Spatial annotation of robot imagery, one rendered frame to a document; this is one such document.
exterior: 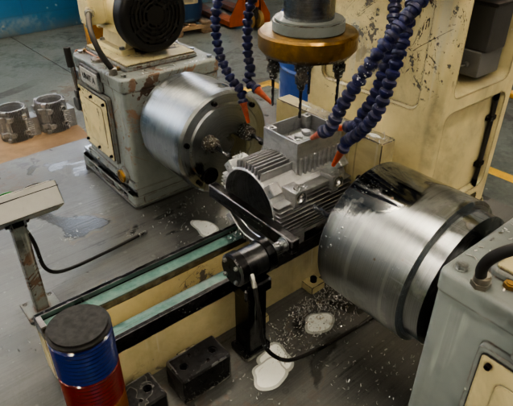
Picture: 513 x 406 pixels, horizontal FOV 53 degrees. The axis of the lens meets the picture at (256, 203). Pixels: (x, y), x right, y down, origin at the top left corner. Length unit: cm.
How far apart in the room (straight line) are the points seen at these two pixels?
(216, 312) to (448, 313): 46
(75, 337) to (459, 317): 46
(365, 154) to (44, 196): 61
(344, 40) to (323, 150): 23
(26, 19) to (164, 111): 549
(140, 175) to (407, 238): 81
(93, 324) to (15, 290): 75
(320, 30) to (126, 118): 59
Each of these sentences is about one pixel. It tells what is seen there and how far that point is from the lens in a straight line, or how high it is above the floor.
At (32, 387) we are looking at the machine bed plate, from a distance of 106.
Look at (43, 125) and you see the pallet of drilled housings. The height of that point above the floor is 21.
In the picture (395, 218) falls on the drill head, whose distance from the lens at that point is 79.
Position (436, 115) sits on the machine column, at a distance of 107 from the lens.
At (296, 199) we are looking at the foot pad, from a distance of 96.
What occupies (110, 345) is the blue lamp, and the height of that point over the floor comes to 119.
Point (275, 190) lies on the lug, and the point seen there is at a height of 108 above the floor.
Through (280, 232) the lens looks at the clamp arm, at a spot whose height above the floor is 103.
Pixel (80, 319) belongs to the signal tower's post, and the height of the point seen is 122.
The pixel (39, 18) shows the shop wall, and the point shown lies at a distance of 669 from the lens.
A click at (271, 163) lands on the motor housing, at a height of 110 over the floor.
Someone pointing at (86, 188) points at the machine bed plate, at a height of 80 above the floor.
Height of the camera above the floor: 158
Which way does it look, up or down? 33 degrees down
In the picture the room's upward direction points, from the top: straight up
